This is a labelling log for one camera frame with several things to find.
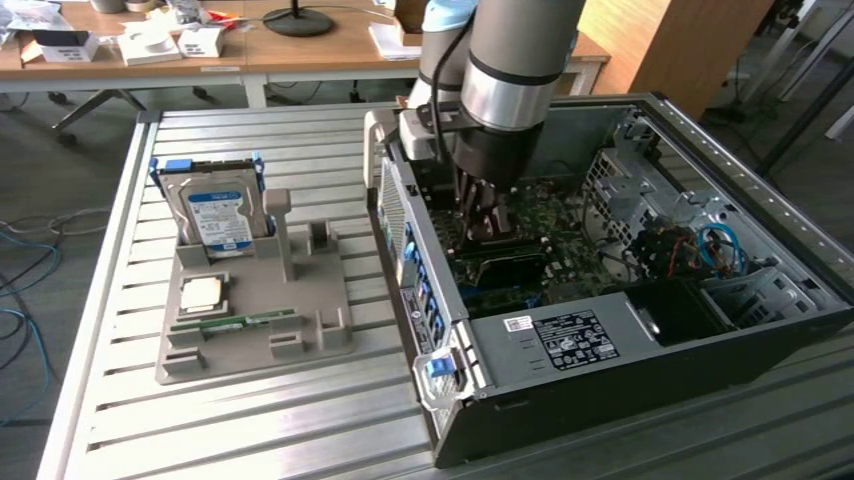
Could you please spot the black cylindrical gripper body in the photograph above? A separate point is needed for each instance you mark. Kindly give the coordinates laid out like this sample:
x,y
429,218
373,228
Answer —
x,y
496,155

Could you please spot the black graphics card metal bracket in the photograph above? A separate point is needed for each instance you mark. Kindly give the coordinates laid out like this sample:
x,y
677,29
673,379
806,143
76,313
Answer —
x,y
509,269

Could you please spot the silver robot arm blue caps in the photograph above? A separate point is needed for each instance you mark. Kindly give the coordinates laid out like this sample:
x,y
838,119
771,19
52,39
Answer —
x,y
513,60

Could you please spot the green motherboard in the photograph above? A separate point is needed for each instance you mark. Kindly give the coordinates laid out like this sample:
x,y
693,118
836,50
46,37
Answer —
x,y
567,240

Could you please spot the blue expansion slot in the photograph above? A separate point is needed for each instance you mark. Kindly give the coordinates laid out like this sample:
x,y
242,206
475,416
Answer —
x,y
496,289

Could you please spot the silver chipset heatsink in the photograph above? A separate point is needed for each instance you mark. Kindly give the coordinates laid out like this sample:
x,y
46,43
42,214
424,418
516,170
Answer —
x,y
567,295

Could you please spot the silver drive cage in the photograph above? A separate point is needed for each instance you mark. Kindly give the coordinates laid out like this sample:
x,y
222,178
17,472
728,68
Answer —
x,y
623,195

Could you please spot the grey power supply unit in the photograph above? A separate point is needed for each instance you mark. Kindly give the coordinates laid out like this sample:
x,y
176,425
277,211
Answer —
x,y
513,350

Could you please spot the white paper stack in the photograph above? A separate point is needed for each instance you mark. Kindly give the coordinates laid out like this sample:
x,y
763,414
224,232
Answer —
x,y
389,45

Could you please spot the blue case latch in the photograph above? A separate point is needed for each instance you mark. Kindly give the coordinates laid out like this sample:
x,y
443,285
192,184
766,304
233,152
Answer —
x,y
439,369

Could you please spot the wooden cabinet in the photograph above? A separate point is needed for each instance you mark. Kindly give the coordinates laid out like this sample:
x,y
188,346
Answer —
x,y
680,50

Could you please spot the grey plastic parts rack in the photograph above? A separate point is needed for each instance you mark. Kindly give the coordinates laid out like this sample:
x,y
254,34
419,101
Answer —
x,y
266,300

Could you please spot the hard disk in blue caddy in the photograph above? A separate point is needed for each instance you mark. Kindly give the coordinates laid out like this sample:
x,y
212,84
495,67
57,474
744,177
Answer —
x,y
213,210

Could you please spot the black round lamp base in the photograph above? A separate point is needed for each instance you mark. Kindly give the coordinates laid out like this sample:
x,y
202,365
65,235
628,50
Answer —
x,y
296,22

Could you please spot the green RAM stick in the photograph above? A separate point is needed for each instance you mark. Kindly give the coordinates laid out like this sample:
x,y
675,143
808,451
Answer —
x,y
233,320

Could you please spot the silver disk bay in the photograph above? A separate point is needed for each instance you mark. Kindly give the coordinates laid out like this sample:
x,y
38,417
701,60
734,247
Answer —
x,y
760,300

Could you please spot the silver CPU chip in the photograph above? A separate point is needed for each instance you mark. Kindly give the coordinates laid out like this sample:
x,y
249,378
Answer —
x,y
200,295

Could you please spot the open black PC case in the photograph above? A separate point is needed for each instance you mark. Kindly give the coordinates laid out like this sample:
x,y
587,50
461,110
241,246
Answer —
x,y
667,400

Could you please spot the small white carton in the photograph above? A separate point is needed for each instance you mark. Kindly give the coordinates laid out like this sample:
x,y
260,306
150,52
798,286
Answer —
x,y
200,44

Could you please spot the white flat box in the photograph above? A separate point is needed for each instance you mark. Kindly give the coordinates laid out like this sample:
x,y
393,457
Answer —
x,y
149,47

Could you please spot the wooden desk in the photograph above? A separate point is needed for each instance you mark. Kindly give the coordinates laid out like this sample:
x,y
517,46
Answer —
x,y
133,70

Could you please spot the white box black lid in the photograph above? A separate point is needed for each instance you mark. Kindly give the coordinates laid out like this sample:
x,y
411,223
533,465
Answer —
x,y
66,47

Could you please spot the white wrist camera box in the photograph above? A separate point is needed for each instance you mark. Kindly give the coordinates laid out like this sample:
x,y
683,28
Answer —
x,y
416,140

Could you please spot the grey desk frame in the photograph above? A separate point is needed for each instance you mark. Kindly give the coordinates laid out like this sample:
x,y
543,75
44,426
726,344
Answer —
x,y
810,55

